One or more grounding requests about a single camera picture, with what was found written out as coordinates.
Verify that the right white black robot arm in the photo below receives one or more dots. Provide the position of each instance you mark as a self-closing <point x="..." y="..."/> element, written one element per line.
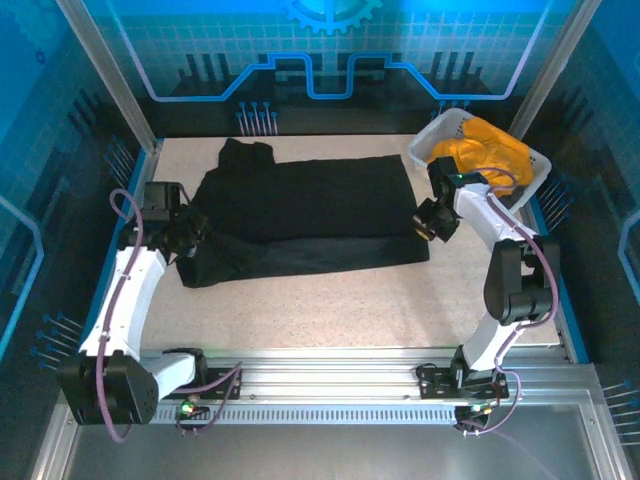
<point x="482" y="212"/>

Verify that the orange t-shirt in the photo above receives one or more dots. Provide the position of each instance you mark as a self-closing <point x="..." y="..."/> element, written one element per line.
<point x="495" y="155"/>

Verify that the aluminium side rail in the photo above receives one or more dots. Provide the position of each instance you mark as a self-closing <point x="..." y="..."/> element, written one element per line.
<point x="542" y="225"/>
<point x="135" y="200"/>

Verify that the small controller board with LEDs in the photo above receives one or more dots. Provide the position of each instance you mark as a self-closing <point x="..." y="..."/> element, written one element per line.
<point x="189" y="409"/>
<point x="475" y="412"/>

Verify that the dark grey t-shirt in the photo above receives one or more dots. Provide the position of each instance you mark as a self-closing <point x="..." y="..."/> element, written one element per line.
<point x="517" y="199"/>

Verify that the aluminium frame post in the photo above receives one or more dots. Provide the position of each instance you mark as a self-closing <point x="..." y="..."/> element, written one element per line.
<point x="550" y="70"/>
<point x="107" y="75"/>

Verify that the white plastic basket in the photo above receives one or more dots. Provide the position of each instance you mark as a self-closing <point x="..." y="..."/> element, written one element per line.
<point x="425" y="142"/>

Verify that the aluminium mounting rail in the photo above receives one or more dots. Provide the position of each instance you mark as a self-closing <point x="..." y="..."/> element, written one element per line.
<point x="325" y="372"/>

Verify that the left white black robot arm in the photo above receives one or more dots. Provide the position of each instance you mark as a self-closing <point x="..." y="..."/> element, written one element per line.
<point x="125" y="300"/>

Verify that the black t-shirt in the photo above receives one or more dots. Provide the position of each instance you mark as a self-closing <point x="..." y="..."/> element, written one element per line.
<point x="310" y="200"/>

